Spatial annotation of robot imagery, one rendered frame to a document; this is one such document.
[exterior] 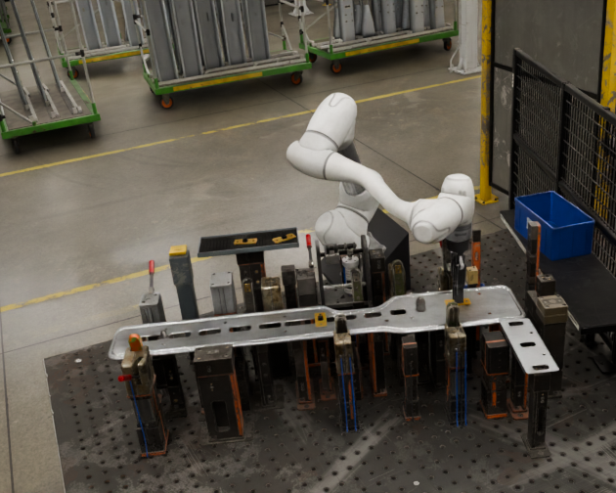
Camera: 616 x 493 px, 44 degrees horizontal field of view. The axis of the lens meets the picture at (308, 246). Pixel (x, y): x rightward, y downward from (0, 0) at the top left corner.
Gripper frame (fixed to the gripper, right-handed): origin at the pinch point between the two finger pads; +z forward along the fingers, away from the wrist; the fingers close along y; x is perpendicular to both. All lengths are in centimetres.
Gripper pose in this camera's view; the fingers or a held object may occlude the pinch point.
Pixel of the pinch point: (458, 291)
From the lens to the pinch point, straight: 258.3
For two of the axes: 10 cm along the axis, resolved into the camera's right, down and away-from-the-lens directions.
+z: 0.9, 8.9, 4.4
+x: 9.9, -1.0, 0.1
